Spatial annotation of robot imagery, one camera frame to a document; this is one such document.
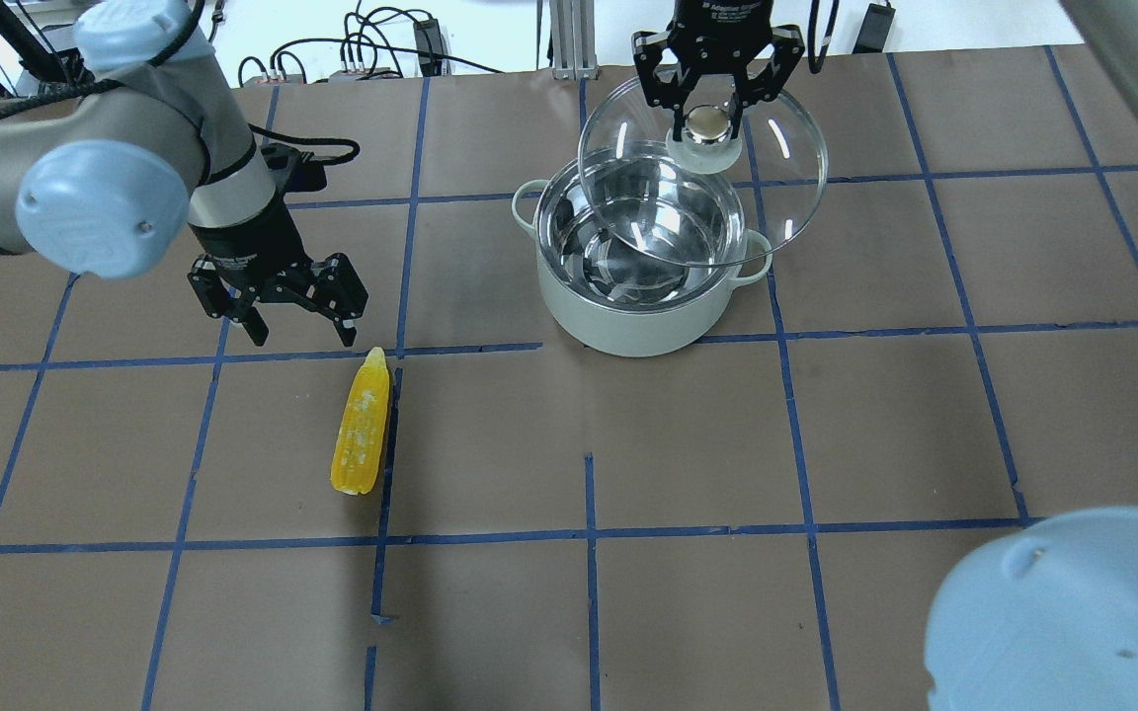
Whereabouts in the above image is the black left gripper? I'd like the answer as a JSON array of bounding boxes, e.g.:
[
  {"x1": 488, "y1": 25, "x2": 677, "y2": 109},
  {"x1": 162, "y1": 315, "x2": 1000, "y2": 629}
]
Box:
[{"x1": 187, "y1": 193, "x2": 366, "y2": 347}]

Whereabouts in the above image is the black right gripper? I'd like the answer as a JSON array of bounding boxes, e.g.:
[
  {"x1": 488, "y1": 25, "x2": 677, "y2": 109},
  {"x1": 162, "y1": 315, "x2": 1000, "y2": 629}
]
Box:
[{"x1": 632, "y1": 1, "x2": 807, "y2": 139}]

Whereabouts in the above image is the glass pot lid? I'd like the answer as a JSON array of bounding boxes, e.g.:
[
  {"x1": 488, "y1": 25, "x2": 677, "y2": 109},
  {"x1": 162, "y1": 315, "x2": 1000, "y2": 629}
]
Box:
[{"x1": 578, "y1": 76, "x2": 830, "y2": 268}]

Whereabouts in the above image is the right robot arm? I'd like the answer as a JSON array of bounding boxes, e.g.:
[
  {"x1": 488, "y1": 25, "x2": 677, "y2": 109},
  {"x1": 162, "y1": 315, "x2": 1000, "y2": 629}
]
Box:
[{"x1": 592, "y1": 44, "x2": 1138, "y2": 710}]

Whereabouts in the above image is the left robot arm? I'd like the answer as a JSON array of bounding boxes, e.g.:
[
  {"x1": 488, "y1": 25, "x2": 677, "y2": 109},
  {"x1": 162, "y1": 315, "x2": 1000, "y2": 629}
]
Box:
[{"x1": 0, "y1": 1, "x2": 366, "y2": 347}]

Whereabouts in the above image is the yellow corn cob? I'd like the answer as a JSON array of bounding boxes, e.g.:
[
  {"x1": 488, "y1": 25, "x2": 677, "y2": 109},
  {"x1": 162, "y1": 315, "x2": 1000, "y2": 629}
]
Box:
[{"x1": 330, "y1": 347, "x2": 393, "y2": 496}]

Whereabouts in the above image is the pale green cooking pot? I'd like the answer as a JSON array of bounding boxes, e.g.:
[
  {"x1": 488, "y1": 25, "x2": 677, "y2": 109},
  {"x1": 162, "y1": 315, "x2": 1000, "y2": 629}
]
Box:
[{"x1": 510, "y1": 143, "x2": 772, "y2": 358}]

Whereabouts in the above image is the black power adapter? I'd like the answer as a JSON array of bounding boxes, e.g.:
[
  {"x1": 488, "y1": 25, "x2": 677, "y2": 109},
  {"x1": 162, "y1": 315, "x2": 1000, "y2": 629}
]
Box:
[{"x1": 414, "y1": 18, "x2": 446, "y2": 76}]

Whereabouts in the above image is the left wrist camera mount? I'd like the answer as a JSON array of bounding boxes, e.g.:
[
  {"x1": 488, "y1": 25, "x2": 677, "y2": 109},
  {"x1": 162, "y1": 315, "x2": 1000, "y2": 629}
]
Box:
[{"x1": 259, "y1": 143, "x2": 361, "y2": 195}]

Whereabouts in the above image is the aluminium frame post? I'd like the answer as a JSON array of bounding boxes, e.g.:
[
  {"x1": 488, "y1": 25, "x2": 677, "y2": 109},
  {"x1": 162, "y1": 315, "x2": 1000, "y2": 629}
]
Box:
[{"x1": 546, "y1": 0, "x2": 600, "y2": 81}]

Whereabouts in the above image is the black cable bundle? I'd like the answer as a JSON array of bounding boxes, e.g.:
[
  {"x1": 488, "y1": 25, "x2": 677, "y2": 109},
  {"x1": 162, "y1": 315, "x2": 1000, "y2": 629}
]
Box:
[{"x1": 170, "y1": 0, "x2": 530, "y2": 85}]

